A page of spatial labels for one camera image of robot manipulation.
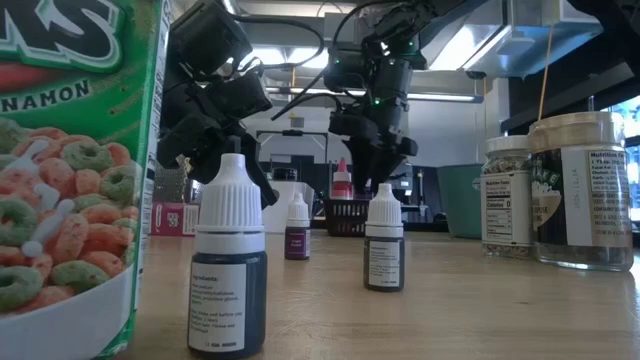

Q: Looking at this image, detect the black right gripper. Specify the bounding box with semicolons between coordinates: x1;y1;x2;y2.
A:
348;87;420;195

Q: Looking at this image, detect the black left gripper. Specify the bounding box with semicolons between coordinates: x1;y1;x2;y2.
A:
156;74;280;209

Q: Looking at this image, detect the red food colouring bottle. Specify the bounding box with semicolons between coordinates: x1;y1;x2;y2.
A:
331;157;354;201

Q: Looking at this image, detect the black background machine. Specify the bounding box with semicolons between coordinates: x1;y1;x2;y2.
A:
399;162;439;232

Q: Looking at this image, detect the black slotted plastic basket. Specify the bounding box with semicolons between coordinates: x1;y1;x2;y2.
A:
323;198;371;238

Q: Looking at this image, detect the metal box grater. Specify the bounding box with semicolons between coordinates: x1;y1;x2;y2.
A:
151;160;204;204

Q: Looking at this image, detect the pink cereal box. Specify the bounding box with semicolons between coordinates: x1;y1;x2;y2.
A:
149;200;201;237

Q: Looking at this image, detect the teal plastic bin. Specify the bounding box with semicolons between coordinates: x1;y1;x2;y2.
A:
436;164;489;240

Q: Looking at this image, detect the long ceiling light bar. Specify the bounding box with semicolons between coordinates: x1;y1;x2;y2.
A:
263;83;485;104

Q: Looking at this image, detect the dark green dropper bottle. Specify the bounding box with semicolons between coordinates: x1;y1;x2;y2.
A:
362;182;406;293

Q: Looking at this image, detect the purple dropper bottle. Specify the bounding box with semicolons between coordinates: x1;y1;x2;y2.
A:
284;192;312;261

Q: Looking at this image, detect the white-lidded seasoning jar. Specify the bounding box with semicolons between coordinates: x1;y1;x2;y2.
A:
479;134;534;260

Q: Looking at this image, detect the green Apple Jacks box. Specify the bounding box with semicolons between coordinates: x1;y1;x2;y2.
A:
0;0;171;360

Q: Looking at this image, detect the dark blue dropper bottle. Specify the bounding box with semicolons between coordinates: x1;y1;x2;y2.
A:
187;152;269;359

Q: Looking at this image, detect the tan-lidded seasoning jar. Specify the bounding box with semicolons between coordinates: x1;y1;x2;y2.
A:
527;110;635;273

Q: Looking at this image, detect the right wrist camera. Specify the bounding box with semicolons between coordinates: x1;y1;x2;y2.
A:
328;109;387;141

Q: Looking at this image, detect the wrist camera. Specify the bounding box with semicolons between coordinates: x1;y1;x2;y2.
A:
328;109;387;141
208;71;275;120

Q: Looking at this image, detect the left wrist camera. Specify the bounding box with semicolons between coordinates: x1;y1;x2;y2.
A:
208;71;275;120

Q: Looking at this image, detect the black frame stand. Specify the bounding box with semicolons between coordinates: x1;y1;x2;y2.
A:
255;128;330;201

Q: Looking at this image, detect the black left wrist camera cable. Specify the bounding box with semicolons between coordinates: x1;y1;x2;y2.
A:
230;13;329;69

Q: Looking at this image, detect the yellow hanging cord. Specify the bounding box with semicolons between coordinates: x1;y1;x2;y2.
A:
537;24;556;121

